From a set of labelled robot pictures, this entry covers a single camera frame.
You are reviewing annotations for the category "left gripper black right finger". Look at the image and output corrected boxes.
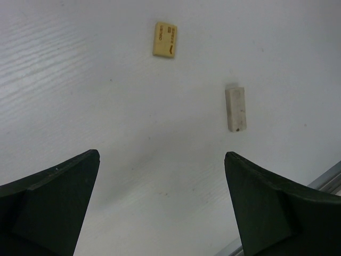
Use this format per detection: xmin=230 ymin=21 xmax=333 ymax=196
xmin=224 ymin=152 xmax=340 ymax=255

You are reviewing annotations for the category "small yellow eraser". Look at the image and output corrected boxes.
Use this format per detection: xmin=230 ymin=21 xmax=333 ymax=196
xmin=152 ymin=22 xmax=177 ymax=59

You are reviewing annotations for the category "beige eraser stick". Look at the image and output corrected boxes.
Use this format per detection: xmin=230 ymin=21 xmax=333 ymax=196
xmin=225 ymin=87 xmax=247 ymax=132

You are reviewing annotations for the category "aluminium rail front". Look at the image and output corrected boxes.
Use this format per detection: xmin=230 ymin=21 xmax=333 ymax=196
xmin=218 ymin=163 xmax=340 ymax=255

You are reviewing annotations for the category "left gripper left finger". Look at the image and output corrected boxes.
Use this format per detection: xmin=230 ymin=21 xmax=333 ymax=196
xmin=1 ymin=149 xmax=100 ymax=255

